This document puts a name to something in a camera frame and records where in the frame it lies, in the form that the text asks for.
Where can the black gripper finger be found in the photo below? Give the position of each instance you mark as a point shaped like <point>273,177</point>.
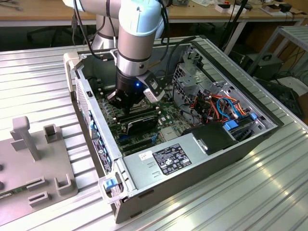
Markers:
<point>116,98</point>
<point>134,99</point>

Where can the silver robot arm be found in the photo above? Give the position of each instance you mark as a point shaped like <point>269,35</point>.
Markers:
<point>134,43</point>

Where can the black installed RAM stick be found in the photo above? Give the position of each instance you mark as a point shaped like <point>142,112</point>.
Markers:
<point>149,110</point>
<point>149,115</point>

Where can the black graphics card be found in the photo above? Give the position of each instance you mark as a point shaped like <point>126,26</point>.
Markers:
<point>144,125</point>

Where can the green motherboard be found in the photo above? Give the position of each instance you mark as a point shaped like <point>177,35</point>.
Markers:
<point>168,113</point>

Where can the silver chipset heatsink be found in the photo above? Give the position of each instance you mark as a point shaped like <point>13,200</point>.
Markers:
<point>168,134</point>

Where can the silver metal drive cage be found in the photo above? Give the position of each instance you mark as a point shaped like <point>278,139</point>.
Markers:
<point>192,79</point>

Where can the silver power supply unit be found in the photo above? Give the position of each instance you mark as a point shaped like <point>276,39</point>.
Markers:
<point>139,170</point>

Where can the black plastic shroud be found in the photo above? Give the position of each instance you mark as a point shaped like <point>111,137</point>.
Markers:
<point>211,137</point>

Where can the blue case latch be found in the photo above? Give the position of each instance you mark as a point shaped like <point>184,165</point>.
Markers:
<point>108,184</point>

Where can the wooden desk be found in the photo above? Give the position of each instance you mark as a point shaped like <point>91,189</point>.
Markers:
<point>192,12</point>

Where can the blue disk carrier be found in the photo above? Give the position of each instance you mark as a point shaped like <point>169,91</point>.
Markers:
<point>229,126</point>

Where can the open grey PC case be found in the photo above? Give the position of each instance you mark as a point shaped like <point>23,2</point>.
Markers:
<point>192,187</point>

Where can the grey parts rack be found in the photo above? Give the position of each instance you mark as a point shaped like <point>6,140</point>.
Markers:
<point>29,168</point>

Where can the white box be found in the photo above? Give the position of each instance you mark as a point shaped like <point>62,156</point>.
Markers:
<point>220,9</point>

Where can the small blue carrier tab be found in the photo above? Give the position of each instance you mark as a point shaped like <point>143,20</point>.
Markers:
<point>253,116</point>

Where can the green RAM stick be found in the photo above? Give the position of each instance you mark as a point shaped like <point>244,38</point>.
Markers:
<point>16,191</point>

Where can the black PC side panel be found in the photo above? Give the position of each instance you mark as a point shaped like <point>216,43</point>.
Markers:
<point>284,98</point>

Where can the brown cardboard piece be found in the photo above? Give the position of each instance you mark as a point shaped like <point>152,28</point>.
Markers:
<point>276,12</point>

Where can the small black device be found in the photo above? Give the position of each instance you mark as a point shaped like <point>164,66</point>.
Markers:
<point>286,7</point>

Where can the grey metal shelf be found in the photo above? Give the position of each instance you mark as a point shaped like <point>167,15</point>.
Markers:
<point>296,32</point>

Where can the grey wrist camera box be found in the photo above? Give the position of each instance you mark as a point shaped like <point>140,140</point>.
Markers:
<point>154,91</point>

